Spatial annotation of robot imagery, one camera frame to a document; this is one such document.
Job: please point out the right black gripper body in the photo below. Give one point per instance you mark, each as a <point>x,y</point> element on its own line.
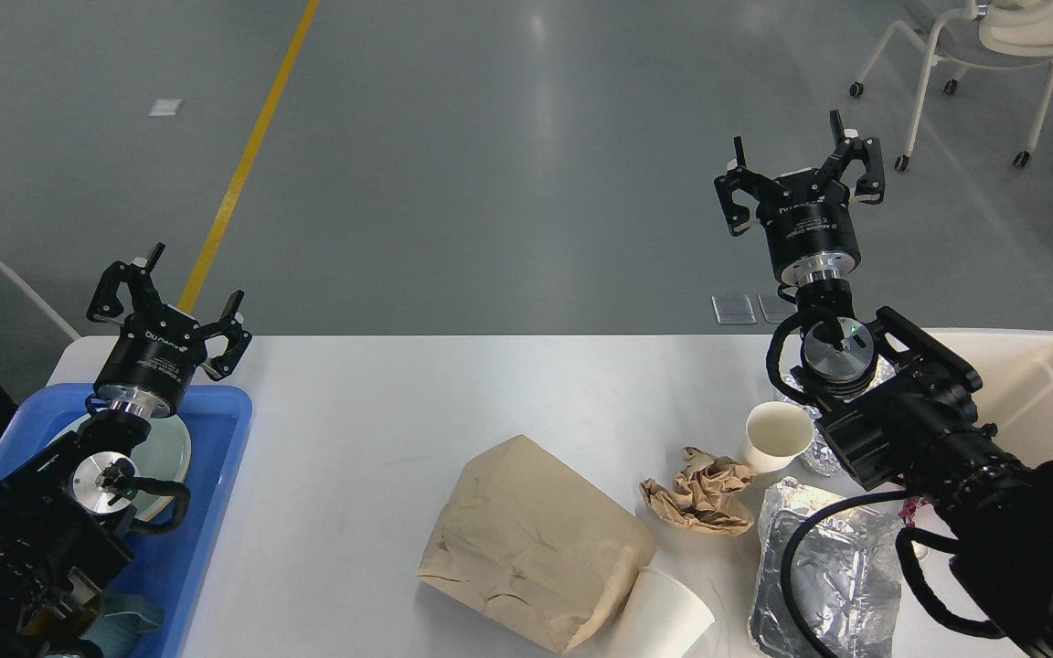
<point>810,234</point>

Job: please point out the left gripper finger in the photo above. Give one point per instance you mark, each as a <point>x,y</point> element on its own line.
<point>126,288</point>
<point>230,327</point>

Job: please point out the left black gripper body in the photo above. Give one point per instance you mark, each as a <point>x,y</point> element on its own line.
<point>153,361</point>

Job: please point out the green plate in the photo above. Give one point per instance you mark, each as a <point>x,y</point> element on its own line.
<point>164,455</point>

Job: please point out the brown paper bag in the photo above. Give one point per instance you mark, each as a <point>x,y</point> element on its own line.
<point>531,544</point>

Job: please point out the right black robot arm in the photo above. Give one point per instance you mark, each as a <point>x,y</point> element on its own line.
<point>896,408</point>

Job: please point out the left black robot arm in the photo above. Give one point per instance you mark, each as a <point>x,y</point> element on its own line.
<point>103,496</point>

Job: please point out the floor socket plate right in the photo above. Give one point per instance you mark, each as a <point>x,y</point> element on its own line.
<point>774,309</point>

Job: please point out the floor socket plate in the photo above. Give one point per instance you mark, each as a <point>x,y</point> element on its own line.
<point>733,309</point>
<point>774,309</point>

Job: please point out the floor socket plate left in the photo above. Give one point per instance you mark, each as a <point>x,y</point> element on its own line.
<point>733,309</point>

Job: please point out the white office chair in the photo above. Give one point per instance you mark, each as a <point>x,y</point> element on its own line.
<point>990,35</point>

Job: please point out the white paper cup upright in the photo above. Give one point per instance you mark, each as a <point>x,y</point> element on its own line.
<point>775,434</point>

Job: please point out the blue plastic tray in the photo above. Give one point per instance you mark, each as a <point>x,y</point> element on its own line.
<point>167,570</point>

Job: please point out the crumpled aluminium foil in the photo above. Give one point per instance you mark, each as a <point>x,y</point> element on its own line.
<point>818,456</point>

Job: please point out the teal mug yellow inside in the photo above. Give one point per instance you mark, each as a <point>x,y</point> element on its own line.
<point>111,625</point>

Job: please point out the crumpled brown paper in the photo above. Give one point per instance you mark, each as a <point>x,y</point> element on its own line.
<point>703,495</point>

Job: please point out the red foil wrapper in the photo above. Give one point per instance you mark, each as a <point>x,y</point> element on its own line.
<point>909,517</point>

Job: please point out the foil tray container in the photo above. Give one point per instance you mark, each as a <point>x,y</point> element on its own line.
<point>846,577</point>

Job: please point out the white paper cup lying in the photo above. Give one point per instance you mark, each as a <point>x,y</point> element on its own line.
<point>661,618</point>

